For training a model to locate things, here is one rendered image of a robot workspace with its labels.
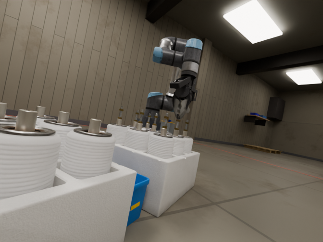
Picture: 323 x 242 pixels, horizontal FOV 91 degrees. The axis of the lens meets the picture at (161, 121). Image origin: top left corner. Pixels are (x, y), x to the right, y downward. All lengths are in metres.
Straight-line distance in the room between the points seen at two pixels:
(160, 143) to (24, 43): 2.87
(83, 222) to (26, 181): 0.11
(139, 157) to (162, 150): 0.08
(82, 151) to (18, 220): 0.13
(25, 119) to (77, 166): 0.11
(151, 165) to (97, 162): 0.26
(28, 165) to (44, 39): 3.01
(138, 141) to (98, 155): 0.32
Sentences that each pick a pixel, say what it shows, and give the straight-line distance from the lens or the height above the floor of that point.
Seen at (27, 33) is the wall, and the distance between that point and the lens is 3.25.
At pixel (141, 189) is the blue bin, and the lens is 0.51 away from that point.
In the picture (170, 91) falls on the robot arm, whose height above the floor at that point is 0.55.
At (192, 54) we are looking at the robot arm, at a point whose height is 0.62.
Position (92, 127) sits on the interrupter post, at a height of 0.26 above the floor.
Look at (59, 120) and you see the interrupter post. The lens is 0.45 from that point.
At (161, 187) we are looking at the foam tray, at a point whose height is 0.09.
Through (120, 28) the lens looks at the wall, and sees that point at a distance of 3.56.
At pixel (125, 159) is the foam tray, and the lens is 0.62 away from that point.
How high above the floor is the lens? 0.30
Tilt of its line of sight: 1 degrees up
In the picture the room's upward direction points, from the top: 11 degrees clockwise
